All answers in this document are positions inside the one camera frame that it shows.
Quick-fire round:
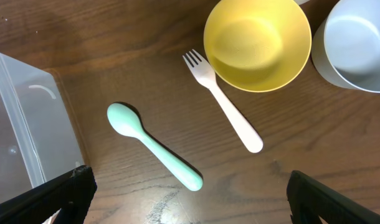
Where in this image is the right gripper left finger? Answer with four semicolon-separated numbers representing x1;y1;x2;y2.
0;165;97;223

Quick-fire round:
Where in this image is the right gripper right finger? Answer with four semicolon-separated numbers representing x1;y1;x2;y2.
287;170;380;224

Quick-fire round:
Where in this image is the white plastic bowl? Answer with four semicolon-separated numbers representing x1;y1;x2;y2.
294;0;309;5

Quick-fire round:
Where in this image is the clear plastic storage box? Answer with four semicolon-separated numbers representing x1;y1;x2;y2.
0;53;84;203

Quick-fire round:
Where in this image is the mint green plastic spoon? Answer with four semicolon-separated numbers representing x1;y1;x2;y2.
107;103;203;191

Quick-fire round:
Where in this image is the grey plastic bowl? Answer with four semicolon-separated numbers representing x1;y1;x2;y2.
311;0;380;93

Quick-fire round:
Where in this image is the pink plastic fork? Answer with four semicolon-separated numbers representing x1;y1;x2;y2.
183;49;264;153

